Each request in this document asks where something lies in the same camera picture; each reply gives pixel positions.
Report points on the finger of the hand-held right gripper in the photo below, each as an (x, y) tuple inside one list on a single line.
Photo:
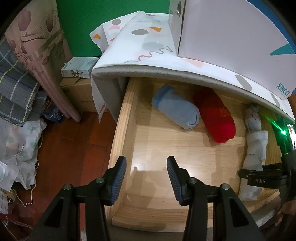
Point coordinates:
[(252, 172)]

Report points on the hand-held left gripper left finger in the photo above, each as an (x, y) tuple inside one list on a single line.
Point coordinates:
[(118, 180)]

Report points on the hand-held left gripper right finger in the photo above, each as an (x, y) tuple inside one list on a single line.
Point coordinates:
[(174, 180)]

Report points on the grey-fronted wooden drawer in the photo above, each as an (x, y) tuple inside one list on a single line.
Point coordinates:
[(161, 150)]

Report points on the light blue floral sock bundle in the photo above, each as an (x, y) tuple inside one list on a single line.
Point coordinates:
[(252, 118)]

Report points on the red sock roll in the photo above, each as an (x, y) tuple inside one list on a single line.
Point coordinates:
[(215, 115)]

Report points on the light blue sock roll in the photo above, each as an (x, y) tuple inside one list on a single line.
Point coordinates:
[(178, 109)]

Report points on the grey drawer cabinet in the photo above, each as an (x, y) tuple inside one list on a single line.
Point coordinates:
[(111, 92)]

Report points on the person's right hand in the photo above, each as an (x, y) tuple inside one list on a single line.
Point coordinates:
[(288, 207)]

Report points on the blue packet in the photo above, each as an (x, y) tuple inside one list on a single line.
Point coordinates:
[(54, 113)]

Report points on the brown cardboard box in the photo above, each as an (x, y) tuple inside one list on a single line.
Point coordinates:
[(78, 95)]

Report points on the white printed cloth heap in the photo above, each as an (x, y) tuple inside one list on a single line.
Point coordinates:
[(20, 153)]

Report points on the small teal and white box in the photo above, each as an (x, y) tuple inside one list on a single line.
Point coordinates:
[(78, 67)]

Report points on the white patterned cover cloth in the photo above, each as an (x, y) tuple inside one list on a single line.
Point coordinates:
[(143, 46)]

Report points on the grey plaid cloth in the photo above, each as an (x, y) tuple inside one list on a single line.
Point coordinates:
[(16, 88)]

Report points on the white box with teal print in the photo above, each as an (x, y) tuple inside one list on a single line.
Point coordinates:
[(231, 34)]

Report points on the pink floral curtain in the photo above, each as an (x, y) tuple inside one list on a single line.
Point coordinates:
[(34, 46)]

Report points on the blue foam mat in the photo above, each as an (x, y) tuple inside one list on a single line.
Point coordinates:
[(268, 9)]

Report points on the green foam mat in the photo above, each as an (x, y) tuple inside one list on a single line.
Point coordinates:
[(104, 18)]

